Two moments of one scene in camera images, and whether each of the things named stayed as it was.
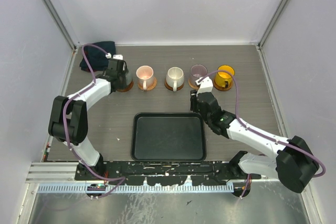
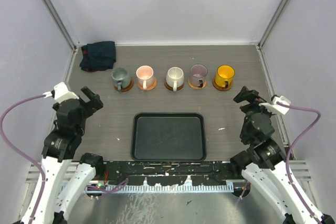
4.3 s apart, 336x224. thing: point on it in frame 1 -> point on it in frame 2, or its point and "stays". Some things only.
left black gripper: (124, 83) -> (93, 104)
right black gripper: (193, 101) -> (250, 95)
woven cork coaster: (151, 87) stays
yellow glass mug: (223, 79) stays
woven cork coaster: (192, 85) stays
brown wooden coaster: (171, 88) stays
